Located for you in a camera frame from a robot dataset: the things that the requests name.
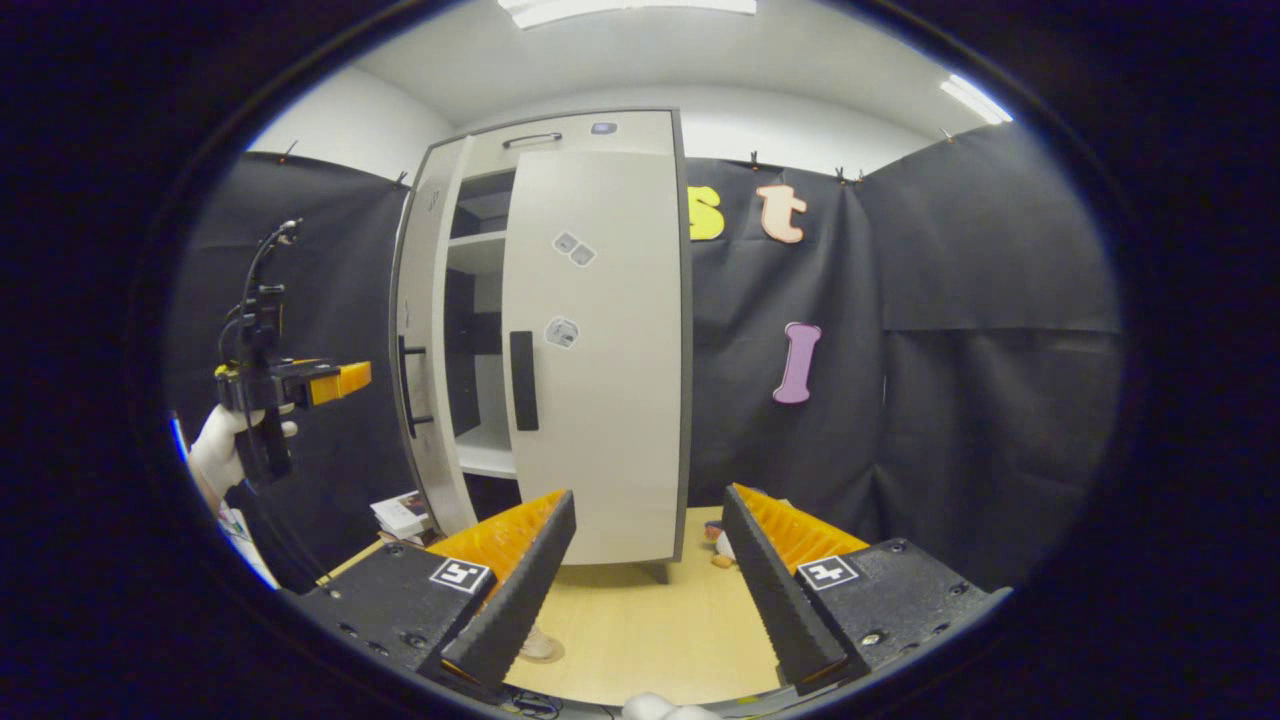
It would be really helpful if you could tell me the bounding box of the white cabinet door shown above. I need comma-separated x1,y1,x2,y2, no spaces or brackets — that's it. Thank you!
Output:
390,135,481,536
500,148,693,566

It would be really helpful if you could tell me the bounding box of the round brown coaster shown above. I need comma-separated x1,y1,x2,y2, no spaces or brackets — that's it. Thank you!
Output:
517,625,567,665

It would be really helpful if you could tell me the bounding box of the white cabinet drawer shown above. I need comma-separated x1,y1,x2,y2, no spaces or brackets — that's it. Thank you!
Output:
462,110,679,179

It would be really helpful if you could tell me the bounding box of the white and grey cabinet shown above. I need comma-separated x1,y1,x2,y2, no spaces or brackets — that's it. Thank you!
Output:
390,108,693,586

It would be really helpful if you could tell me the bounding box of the black backdrop cloth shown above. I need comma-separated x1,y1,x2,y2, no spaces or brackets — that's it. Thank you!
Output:
685,125,1123,591
165,150,441,591

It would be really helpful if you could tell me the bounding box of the stack of booklets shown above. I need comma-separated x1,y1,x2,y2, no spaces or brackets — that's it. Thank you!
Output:
370,490,438,543

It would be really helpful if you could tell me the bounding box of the narrow ceiling light panel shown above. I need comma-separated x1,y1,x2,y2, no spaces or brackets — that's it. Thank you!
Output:
938,73,1014,125

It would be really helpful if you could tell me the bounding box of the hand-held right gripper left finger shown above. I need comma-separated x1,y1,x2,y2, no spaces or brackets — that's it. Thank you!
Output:
295,488,578,691

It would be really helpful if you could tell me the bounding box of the wide ceiling light panel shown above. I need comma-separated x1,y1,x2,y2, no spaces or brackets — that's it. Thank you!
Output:
497,0,758,29

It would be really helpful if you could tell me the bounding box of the penguin plush toy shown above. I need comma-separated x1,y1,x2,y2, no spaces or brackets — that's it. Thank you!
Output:
703,520,741,571

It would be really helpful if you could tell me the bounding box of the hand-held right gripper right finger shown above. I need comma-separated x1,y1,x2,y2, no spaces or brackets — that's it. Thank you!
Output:
720,485,1011,698

